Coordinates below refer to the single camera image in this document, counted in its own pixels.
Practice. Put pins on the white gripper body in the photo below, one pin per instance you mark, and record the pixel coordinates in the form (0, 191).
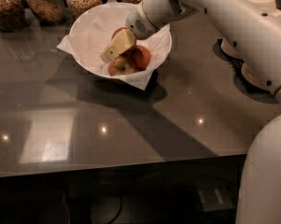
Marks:
(138, 21)

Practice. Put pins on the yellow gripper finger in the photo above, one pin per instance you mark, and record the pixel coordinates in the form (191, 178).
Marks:
(121, 43)

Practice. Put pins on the red apple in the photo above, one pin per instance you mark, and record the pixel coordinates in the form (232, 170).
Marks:
(118, 31)
(140, 56)

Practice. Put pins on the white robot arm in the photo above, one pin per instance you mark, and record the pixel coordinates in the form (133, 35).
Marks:
(256, 36)

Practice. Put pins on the front yellow-red apple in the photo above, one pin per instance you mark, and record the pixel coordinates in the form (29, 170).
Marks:
(121, 66)

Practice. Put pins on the white bowl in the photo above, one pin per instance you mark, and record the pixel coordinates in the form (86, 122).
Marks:
(90, 41)

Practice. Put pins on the white paper liner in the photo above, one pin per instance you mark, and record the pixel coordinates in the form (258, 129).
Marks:
(93, 22)

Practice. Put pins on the back stack paper bowls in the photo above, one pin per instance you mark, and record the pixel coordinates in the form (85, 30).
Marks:
(267, 5)

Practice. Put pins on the black rubber mat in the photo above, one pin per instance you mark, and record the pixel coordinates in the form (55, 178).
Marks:
(236, 65)

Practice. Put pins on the far left glass jar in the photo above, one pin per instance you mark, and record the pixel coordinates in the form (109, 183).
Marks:
(12, 15)

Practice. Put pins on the black box under table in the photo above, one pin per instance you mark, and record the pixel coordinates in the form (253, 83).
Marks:
(205, 199)

